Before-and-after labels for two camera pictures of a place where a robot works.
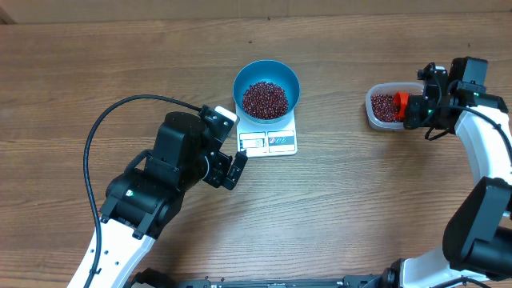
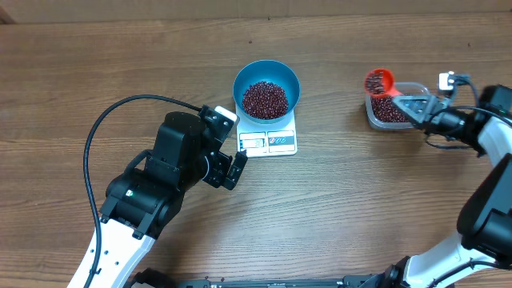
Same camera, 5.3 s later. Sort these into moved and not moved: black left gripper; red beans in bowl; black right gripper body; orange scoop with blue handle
Moved: orange scoop with blue handle
Not moved: black right gripper body; red beans in bowl; black left gripper
